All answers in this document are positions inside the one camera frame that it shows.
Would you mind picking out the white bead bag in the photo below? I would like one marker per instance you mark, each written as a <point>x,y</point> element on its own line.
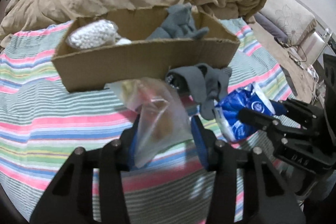
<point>93,35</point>

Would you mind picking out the white rolled socks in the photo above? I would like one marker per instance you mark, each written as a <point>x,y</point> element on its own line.
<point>123,41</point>

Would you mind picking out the brown cardboard box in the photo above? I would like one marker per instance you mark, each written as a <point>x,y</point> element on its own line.
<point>84,70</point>

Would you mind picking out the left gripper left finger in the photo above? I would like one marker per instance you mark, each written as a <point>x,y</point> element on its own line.
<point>68,198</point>

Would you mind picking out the blue tissue pack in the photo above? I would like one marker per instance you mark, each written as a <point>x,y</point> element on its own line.
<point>236,113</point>

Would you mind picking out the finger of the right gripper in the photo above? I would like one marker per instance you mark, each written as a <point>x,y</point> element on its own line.
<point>256,119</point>
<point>297,110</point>

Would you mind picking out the grey sock pair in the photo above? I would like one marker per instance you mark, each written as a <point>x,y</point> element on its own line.
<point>204,83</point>

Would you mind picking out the white floral pillow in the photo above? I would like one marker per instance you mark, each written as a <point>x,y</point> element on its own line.
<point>291,17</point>

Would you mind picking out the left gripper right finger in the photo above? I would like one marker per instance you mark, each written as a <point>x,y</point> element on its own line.
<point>266,198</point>

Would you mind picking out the striped pastel blanket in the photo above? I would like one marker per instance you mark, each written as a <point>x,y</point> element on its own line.
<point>42,123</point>

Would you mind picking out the grey pillow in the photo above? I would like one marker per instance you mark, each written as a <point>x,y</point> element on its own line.
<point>270,27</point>

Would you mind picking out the clear plastic zip bag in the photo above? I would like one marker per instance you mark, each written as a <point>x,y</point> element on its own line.
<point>163,120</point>

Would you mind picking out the grey socks in box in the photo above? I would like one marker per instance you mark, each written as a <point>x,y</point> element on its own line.
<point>179,24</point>

